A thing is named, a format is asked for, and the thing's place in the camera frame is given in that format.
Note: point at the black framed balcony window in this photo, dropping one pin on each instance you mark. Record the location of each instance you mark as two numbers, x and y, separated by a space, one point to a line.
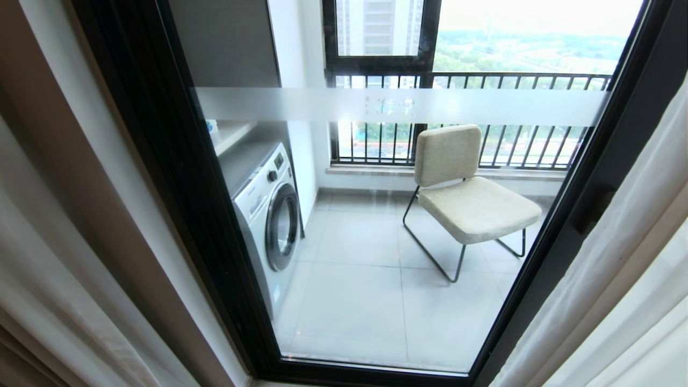
379 32

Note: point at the black metal balcony railing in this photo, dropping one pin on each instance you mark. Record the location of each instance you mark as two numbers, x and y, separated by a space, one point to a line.
516 145

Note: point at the black framed glass balcony door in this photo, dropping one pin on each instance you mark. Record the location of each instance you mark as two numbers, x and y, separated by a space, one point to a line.
161 134

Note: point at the white front-load washing machine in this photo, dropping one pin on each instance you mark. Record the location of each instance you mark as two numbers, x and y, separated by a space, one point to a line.
263 215

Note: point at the beige upholstered lounge chair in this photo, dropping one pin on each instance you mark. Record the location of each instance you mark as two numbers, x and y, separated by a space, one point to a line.
473 207

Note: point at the white detergent bottle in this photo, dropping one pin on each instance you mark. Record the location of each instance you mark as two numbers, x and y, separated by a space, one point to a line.
212 129

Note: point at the white sheer curtain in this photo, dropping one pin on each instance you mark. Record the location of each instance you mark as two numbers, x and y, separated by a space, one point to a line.
59 279
618 279

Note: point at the grey wall cabinet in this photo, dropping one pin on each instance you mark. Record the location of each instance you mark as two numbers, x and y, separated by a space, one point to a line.
226 43

